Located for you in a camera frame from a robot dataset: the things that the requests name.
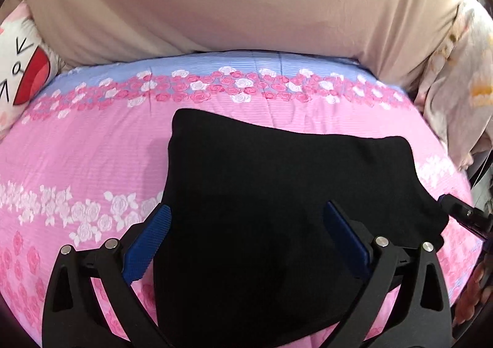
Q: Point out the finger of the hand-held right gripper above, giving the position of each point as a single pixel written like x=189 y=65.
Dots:
x=464 y=215

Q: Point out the pink rose print bedsheet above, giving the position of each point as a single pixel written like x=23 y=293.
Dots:
x=96 y=148

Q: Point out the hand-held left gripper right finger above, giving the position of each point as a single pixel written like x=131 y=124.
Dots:
x=346 y=240

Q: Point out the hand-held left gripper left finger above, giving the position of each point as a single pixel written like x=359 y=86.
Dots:
x=148 y=248

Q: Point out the white cartoon face pillow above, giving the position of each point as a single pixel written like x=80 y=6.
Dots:
x=19 y=63

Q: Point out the pale floral blanket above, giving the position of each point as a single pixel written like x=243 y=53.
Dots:
x=458 y=101

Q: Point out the black pants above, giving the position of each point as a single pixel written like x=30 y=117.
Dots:
x=250 y=198

